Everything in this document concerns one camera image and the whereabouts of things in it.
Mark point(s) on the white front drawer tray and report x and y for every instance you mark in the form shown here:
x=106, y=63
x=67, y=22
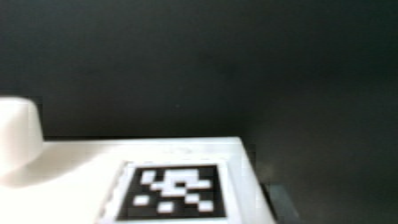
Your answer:
x=154, y=181

